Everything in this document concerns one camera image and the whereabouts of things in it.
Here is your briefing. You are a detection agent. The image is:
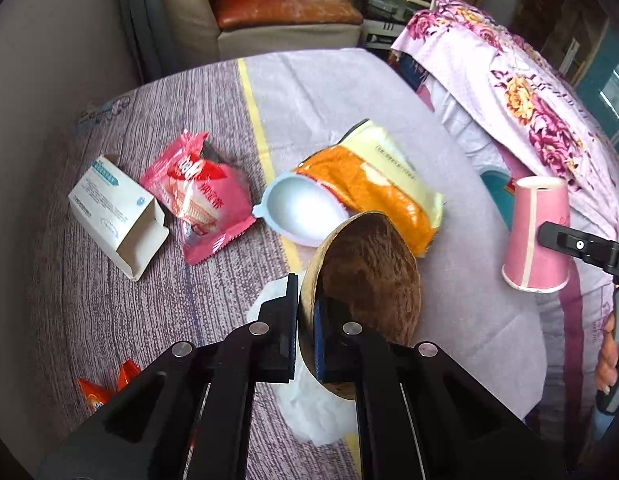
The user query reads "pink paper cup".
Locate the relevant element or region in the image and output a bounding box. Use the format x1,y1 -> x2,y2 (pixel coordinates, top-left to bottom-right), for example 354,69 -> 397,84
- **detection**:
501,176 -> 570,294

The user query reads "orange yellow snack bag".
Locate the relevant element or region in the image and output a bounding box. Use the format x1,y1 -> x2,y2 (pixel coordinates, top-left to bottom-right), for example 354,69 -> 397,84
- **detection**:
294,119 -> 444,258

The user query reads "teal plastic trash bin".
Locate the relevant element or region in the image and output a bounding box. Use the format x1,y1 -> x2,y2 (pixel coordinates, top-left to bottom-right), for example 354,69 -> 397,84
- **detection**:
481,169 -> 515,229

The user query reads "person's right hand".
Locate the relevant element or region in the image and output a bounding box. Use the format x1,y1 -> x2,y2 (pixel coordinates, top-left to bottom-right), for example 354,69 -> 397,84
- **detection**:
595,314 -> 619,394

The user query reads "orange red candy wrapper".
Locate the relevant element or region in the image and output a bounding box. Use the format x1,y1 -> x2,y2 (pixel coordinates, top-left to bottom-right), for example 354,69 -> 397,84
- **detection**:
76,359 -> 141,412

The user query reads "white crumpled tissue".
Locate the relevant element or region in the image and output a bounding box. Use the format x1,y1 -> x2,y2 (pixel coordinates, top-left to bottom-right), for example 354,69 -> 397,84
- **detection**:
245,268 -> 361,448

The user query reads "pink snack wrapper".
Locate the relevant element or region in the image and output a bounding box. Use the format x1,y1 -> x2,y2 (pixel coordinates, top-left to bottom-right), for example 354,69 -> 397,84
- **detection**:
140,130 -> 255,266

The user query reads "white blue medicine box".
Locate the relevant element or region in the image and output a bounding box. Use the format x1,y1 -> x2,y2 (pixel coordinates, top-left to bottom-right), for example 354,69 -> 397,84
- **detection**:
68,155 -> 169,282

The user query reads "pink floral quilt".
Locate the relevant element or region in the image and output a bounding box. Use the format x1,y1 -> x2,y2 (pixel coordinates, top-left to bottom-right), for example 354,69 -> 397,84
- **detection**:
392,0 -> 619,242

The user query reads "beige sofa orange cushion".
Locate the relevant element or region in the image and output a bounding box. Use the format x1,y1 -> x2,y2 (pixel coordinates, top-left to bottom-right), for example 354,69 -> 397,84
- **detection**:
162,0 -> 364,70

